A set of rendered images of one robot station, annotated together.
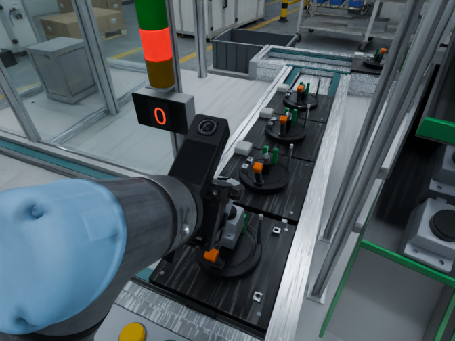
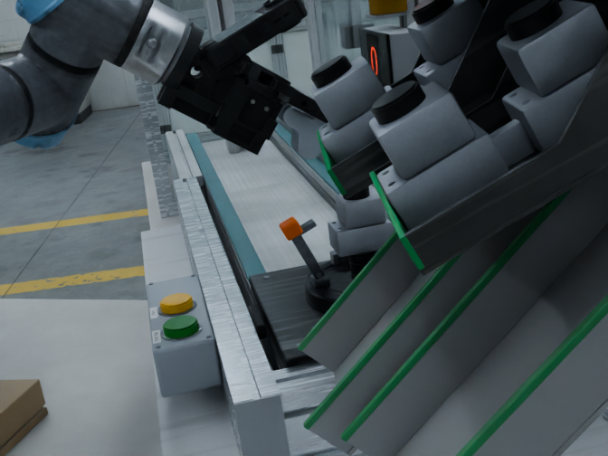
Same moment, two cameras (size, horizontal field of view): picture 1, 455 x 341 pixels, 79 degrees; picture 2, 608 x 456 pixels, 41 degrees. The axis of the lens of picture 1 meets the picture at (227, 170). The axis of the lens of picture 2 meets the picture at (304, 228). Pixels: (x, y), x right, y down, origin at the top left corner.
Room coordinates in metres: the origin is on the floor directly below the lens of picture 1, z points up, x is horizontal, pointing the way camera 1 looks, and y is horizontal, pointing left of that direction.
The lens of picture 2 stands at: (-0.18, -0.70, 1.35)
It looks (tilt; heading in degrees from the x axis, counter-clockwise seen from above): 19 degrees down; 57
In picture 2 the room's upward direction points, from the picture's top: 8 degrees counter-clockwise
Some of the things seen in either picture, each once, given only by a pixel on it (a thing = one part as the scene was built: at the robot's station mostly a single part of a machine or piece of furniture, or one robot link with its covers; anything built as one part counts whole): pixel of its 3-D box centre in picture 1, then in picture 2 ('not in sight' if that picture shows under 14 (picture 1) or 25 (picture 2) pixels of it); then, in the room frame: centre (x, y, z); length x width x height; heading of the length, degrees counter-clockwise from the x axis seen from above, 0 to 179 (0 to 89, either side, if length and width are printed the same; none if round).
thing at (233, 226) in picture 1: (230, 218); (366, 215); (0.35, -0.01, 1.06); 0.08 x 0.04 x 0.07; 157
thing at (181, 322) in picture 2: not in sight; (181, 329); (0.15, 0.10, 0.96); 0.04 x 0.04 x 0.02
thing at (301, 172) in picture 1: (265, 164); not in sight; (0.58, -0.10, 1.01); 0.24 x 0.24 x 0.13; 67
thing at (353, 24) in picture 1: (367, 23); not in sight; (5.25, -2.41, 0.36); 0.60 x 0.40 x 0.15; 60
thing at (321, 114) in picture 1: (301, 93); not in sight; (1.03, -0.29, 1.01); 0.24 x 0.24 x 0.13; 67
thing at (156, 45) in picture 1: (156, 42); not in sight; (0.53, 0.13, 1.33); 0.05 x 0.05 x 0.05
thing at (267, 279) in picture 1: (228, 252); (366, 298); (0.34, 0.00, 0.96); 0.24 x 0.24 x 0.02; 67
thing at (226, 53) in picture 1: (254, 51); not in sight; (2.47, -0.23, 0.73); 0.62 x 0.42 x 0.23; 67
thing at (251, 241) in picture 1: (228, 247); (365, 282); (0.34, 0.00, 0.98); 0.14 x 0.14 x 0.02
